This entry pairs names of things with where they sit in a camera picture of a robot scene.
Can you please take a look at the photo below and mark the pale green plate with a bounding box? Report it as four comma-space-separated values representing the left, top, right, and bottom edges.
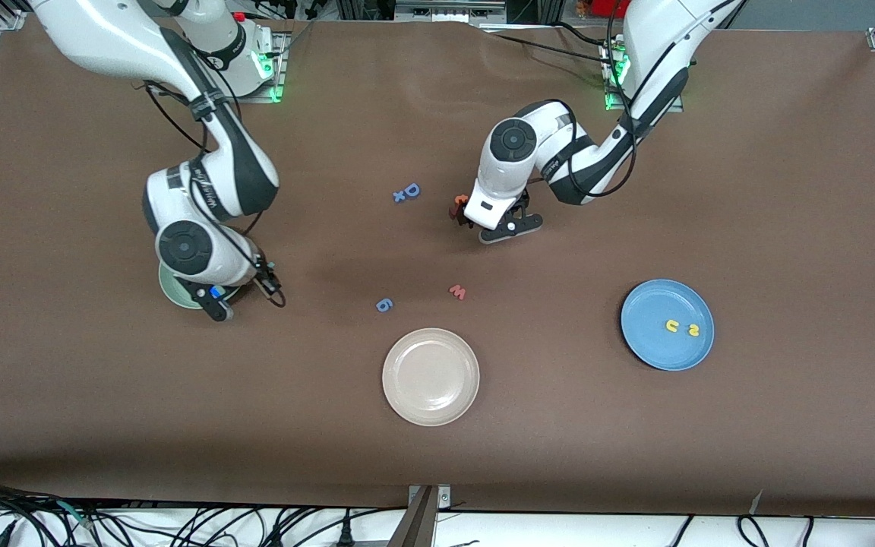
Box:
158, 262, 241, 310

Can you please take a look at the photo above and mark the beige plate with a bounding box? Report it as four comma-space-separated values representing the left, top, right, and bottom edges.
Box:
381, 327, 481, 427

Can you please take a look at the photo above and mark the silver metal box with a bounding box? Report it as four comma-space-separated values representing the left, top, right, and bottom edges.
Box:
394, 0, 508, 24

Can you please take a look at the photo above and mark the blue plate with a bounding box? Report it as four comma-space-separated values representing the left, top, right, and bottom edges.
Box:
620, 279, 715, 372

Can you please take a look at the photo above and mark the brown table cover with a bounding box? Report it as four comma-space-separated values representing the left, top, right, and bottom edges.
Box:
0, 14, 875, 519

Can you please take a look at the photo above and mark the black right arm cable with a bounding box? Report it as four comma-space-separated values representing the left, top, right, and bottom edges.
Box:
141, 84, 287, 308

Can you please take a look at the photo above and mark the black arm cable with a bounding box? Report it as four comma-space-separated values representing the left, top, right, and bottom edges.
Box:
532, 0, 640, 200
141, 84, 287, 308

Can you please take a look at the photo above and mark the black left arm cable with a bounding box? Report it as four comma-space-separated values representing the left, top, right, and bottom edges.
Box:
532, 0, 640, 200

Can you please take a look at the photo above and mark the black base cable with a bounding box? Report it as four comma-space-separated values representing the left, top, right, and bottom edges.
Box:
483, 21, 614, 63

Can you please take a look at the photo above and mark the aluminium profile post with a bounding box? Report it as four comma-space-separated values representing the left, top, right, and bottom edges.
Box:
388, 485, 452, 547

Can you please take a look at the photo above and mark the looped black floor cable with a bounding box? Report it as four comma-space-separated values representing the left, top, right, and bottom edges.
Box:
738, 515, 771, 547

